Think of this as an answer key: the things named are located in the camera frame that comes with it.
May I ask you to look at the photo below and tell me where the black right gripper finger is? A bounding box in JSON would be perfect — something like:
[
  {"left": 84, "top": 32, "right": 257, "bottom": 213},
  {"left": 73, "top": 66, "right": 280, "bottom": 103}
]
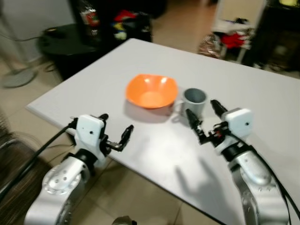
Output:
[
  {"left": 210, "top": 99, "right": 229, "bottom": 119},
  {"left": 186, "top": 109, "right": 208, "bottom": 145}
]

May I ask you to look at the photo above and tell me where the orange plastic bowl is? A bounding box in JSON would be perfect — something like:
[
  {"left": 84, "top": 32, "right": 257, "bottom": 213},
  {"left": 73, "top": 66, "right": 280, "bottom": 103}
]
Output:
[{"left": 125, "top": 74, "right": 179, "bottom": 110}]

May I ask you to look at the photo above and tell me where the grey mug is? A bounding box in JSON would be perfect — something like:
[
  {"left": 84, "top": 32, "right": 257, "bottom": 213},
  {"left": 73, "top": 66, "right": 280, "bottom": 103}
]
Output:
[{"left": 172, "top": 88, "right": 208, "bottom": 118}]

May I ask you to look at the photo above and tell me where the red cloth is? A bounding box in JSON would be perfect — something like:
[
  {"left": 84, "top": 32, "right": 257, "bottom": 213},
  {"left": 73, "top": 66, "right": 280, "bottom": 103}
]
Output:
[{"left": 220, "top": 33, "right": 247, "bottom": 50}]

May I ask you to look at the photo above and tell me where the black round side table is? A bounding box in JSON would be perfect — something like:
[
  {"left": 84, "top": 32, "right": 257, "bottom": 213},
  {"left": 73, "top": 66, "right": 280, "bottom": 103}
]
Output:
[{"left": 37, "top": 23, "right": 127, "bottom": 80}]

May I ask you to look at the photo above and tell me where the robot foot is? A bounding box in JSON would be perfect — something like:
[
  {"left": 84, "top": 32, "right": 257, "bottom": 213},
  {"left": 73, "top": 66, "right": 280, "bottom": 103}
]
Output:
[{"left": 112, "top": 216, "right": 136, "bottom": 225}]

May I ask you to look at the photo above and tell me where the grey fan stand base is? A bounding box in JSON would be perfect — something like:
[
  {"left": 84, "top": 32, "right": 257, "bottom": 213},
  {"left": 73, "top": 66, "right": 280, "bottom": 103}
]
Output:
[{"left": 0, "top": 66, "right": 38, "bottom": 90}]

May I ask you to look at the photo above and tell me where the black bag with colourful items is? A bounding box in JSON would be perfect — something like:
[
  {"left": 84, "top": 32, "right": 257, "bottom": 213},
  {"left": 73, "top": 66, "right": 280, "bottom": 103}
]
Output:
[{"left": 110, "top": 9, "right": 153, "bottom": 44}]

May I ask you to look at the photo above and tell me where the black cabinet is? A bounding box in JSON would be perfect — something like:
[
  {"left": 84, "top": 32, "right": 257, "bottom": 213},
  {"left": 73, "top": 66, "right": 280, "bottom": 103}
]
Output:
[{"left": 255, "top": 0, "right": 300, "bottom": 72}]

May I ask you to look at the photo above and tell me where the small dark dish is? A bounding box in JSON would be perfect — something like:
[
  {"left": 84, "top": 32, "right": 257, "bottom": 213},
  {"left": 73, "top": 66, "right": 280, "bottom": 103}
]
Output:
[{"left": 43, "top": 27, "right": 61, "bottom": 38}]

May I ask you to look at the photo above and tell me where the dark bottle with red label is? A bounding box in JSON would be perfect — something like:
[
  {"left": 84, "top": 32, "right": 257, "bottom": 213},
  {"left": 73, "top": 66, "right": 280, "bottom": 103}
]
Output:
[{"left": 79, "top": 0, "right": 101, "bottom": 43}]

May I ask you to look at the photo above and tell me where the white trolley shelf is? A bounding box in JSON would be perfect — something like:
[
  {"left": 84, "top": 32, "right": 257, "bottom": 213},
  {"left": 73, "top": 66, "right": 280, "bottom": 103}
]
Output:
[{"left": 211, "top": 0, "right": 264, "bottom": 64}]

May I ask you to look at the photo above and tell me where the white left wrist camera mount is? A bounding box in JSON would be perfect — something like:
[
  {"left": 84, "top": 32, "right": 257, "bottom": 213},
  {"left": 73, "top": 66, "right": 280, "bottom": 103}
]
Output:
[{"left": 74, "top": 114, "right": 106, "bottom": 158}]

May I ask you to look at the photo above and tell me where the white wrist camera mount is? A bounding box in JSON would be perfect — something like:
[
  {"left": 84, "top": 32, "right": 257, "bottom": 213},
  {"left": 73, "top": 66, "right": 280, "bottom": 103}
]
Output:
[
  {"left": 74, "top": 114, "right": 106, "bottom": 158},
  {"left": 214, "top": 108, "right": 255, "bottom": 147}
]

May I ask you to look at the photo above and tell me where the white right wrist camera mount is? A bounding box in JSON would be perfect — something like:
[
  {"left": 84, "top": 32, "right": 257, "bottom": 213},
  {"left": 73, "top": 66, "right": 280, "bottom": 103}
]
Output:
[{"left": 214, "top": 108, "right": 255, "bottom": 147}]

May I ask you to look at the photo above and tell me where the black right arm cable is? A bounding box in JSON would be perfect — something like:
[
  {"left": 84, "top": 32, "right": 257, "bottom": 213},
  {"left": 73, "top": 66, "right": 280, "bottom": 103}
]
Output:
[{"left": 224, "top": 131, "right": 300, "bottom": 221}]

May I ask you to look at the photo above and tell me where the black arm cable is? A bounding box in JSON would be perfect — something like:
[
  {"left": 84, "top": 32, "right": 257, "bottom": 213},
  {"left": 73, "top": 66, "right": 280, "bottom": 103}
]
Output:
[
  {"left": 224, "top": 131, "right": 300, "bottom": 221},
  {"left": 0, "top": 118, "right": 78, "bottom": 203}
]

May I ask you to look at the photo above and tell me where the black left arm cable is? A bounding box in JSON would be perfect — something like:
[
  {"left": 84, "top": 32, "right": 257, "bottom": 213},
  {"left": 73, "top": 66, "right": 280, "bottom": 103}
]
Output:
[{"left": 0, "top": 118, "right": 78, "bottom": 203}]

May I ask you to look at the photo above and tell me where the dark wire basket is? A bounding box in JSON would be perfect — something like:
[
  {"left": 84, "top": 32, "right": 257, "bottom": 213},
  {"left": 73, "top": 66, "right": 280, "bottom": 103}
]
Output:
[{"left": 0, "top": 131, "right": 52, "bottom": 225}]

